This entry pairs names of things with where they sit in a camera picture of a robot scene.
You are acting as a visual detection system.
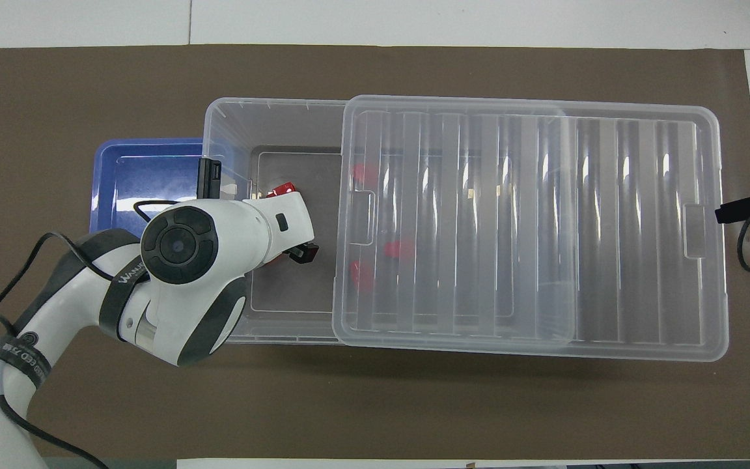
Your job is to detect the clear plastic box lid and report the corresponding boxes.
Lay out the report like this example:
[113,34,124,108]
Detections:
[331,94,730,362]

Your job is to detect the brown table mat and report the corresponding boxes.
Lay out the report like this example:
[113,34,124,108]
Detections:
[0,44,750,460]

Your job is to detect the blue plastic tray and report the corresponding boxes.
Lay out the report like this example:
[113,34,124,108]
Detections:
[90,138,208,235]

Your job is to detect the black box latch handle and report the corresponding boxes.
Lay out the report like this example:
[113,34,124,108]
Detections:
[197,158,223,199]

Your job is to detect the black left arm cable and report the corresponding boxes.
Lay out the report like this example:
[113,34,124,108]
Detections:
[0,199,184,469]

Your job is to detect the clear plastic storage box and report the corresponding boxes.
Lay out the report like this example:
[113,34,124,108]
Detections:
[202,98,574,345]

